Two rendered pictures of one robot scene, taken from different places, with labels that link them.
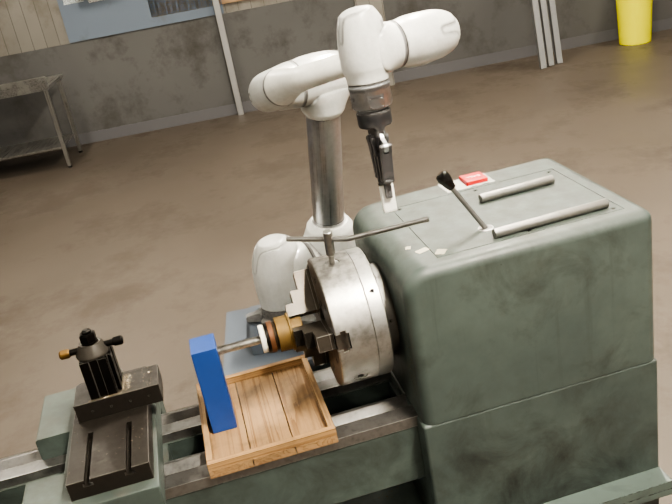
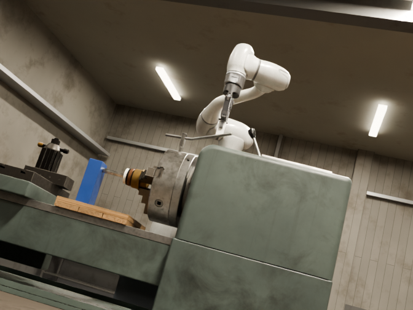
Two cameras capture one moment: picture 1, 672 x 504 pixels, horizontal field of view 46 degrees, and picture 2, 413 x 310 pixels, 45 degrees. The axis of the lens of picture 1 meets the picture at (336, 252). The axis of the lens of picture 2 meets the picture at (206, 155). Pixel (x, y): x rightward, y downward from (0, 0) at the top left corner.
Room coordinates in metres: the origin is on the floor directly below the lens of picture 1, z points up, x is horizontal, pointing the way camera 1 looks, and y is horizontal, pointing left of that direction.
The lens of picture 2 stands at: (-0.27, -0.71, 0.72)
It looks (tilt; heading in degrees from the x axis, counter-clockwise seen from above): 14 degrees up; 17
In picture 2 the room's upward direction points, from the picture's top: 16 degrees clockwise
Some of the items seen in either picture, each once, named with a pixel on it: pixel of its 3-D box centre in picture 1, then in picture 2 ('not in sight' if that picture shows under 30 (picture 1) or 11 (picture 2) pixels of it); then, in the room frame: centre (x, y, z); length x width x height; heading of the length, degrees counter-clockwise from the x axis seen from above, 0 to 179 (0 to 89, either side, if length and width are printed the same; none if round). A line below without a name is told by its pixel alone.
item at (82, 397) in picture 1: (119, 393); (48, 178); (1.70, 0.59, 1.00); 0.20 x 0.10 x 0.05; 99
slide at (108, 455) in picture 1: (112, 426); (33, 183); (1.63, 0.60, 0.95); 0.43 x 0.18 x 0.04; 9
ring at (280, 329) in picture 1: (284, 333); (138, 179); (1.69, 0.16, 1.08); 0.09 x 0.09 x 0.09; 9
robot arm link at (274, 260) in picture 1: (279, 268); (167, 228); (2.33, 0.19, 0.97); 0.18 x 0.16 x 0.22; 115
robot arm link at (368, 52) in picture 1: (367, 43); (243, 61); (1.71, -0.15, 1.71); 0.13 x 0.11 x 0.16; 115
